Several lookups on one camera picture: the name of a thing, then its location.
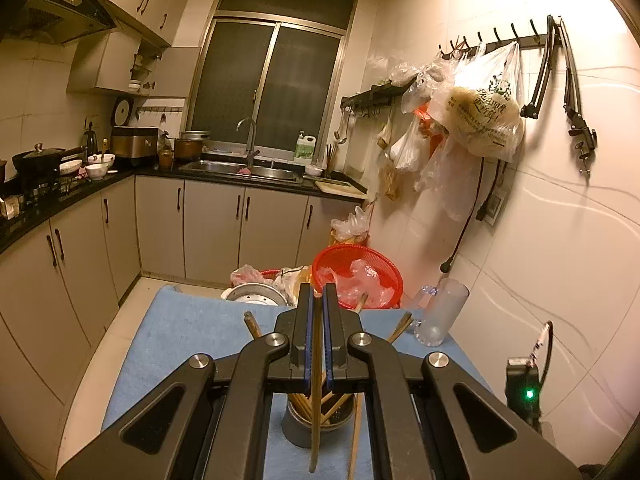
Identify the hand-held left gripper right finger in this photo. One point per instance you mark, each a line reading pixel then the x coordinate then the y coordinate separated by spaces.
pixel 328 342

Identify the bag of dried food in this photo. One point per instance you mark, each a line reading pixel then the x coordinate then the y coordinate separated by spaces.
pixel 390 182

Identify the large printed plastic bag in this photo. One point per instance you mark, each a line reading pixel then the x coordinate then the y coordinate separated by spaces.
pixel 482 120

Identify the hanging metal ladle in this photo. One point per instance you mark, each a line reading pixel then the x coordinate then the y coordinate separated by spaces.
pixel 341 132

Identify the plastic bag with food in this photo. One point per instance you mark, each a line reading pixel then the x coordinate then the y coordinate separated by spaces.
pixel 350 227

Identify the wooden cutting board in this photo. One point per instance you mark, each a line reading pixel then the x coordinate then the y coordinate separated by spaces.
pixel 340 188

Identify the small red basket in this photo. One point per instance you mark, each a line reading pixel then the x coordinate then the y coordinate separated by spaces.
pixel 270 274

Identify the stainless steel sink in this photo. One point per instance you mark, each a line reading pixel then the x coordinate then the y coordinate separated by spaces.
pixel 235 170

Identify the gas stove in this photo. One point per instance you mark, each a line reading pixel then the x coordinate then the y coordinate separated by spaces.
pixel 50 184

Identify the dark kettle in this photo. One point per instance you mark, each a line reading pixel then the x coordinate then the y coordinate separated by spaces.
pixel 90 144

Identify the large red mesh basket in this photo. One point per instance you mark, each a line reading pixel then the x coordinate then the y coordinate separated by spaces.
pixel 345 255

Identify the white plastic bag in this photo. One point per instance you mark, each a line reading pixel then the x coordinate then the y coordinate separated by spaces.
pixel 405 150

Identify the sliding kitchen window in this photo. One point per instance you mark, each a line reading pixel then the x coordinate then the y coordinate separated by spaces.
pixel 270 70

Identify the wall power socket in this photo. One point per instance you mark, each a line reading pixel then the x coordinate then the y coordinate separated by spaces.
pixel 494 209

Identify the black wok with lid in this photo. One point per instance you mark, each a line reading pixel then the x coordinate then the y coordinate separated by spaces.
pixel 37 159

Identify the blue towel mat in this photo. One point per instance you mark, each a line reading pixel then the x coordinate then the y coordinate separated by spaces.
pixel 190 330

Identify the yellowish plastic bag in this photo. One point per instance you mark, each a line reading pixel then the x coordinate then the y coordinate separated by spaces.
pixel 295 282

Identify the small white bowl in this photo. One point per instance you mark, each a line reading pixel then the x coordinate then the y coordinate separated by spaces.
pixel 314 170

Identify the rice cooker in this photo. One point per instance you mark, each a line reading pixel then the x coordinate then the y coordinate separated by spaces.
pixel 132 147

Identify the black wall hook rack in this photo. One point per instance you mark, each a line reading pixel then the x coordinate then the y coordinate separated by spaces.
pixel 525 42

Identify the dark grey utensil holder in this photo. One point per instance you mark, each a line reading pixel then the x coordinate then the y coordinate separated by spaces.
pixel 296 434

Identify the lower kitchen cabinets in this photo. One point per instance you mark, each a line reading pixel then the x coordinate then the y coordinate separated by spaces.
pixel 165 230

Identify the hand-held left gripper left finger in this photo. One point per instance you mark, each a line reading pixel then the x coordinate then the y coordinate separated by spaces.
pixel 301 342

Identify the countertop chopstick holder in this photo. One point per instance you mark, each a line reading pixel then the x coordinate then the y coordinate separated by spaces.
pixel 331 162

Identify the long clear plastic bag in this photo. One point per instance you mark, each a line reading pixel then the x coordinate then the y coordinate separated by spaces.
pixel 450 180

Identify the green label detergent bottle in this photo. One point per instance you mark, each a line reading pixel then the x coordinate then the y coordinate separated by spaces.
pixel 305 147

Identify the crumpled clear plastic bags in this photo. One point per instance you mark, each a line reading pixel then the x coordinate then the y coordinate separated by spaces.
pixel 420 77

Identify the clear glass mug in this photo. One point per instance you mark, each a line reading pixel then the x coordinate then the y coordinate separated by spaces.
pixel 442 310

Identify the single wooden chopstick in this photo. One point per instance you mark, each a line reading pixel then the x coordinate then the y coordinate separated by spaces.
pixel 317 410
pixel 356 440

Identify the white dish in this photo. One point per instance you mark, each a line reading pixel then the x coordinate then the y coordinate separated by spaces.
pixel 71 166

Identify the brown cooking pot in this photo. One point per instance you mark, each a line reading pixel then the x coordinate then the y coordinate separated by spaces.
pixel 189 149

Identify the black wall shelf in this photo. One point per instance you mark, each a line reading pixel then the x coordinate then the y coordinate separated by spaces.
pixel 375 95

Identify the range hood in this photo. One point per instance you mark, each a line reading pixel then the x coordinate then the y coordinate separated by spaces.
pixel 60 10

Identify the glass condiment bottle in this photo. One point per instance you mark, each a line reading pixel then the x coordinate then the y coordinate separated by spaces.
pixel 165 155

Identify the small seasoning box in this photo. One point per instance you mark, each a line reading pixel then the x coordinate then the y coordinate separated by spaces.
pixel 11 206

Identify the round metal steamer pot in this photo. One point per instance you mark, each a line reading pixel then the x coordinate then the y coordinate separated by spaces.
pixel 255 295

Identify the wall utensil rail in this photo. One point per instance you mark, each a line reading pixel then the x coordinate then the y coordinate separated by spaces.
pixel 160 110

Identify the bundle of wooden chopsticks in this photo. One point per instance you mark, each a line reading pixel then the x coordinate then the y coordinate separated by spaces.
pixel 302 407

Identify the red plastic bag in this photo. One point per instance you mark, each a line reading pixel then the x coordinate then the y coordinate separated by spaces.
pixel 425 120

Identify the pink plastic bag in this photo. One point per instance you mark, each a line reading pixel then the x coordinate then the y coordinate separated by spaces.
pixel 245 276

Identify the metal sink faucet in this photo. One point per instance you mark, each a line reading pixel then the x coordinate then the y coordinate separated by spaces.
pixel 250 145

